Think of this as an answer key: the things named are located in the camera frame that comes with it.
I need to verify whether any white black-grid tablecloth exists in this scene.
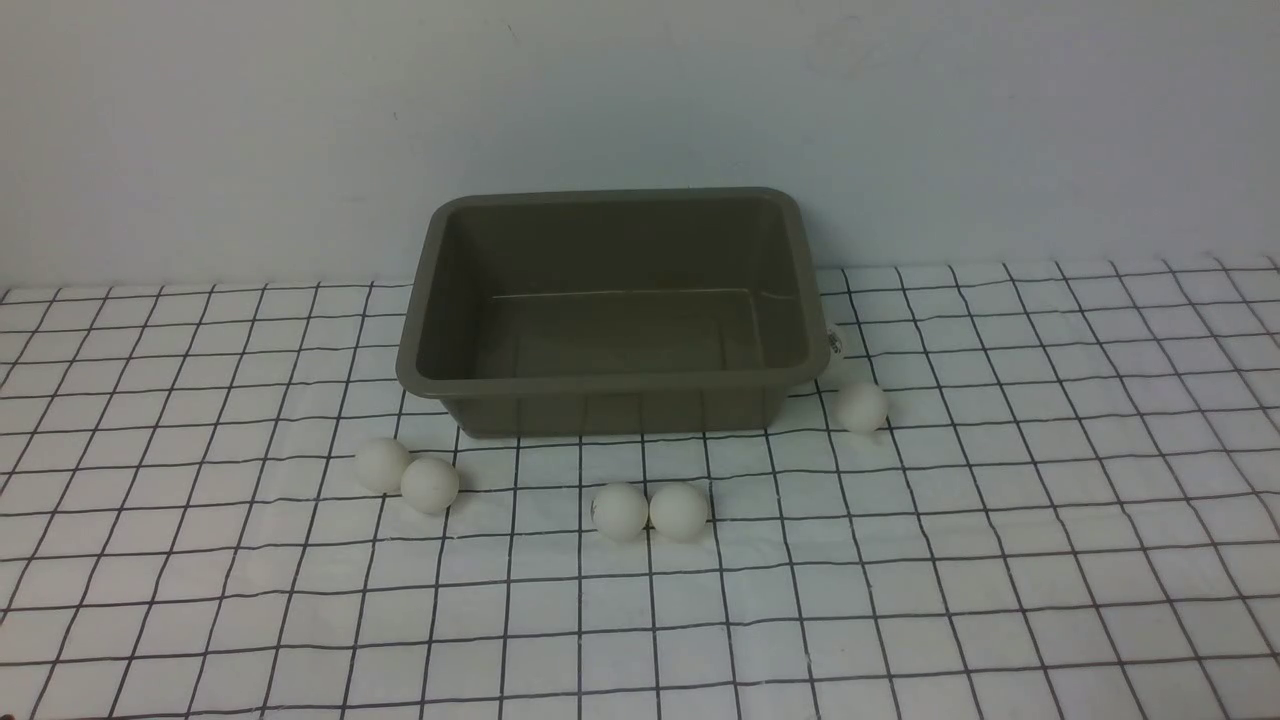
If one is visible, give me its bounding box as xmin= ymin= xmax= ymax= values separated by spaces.
xmin=1 ymin=256 xmax=1279 ymax=719

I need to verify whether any olive plastic bin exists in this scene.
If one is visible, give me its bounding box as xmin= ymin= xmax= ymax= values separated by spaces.
xmin=396 ymin=187 xmax=829 ymax=438

